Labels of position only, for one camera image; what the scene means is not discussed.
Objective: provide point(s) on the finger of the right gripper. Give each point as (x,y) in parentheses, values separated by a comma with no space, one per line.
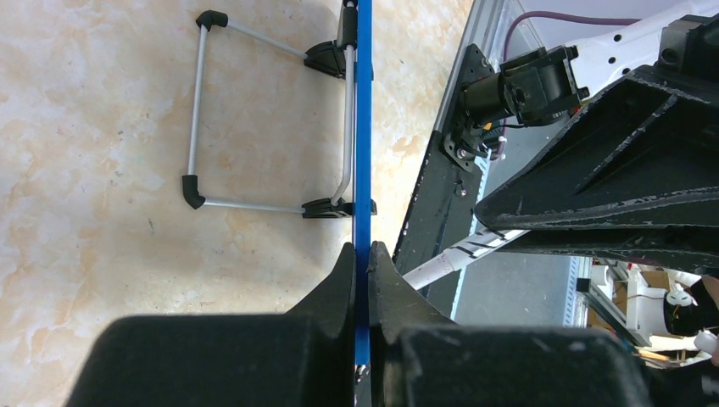
(633,177)

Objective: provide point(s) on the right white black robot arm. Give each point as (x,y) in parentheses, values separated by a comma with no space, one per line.
(543,86)

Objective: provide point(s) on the red white marker pen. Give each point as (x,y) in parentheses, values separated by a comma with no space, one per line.
(461,254)

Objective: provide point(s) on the blue framed whiteboard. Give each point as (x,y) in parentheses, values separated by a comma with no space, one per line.
(349,58)

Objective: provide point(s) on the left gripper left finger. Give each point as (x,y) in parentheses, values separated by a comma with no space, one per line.
(303,357)

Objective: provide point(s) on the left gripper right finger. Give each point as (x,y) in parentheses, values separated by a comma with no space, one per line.
(419,357)

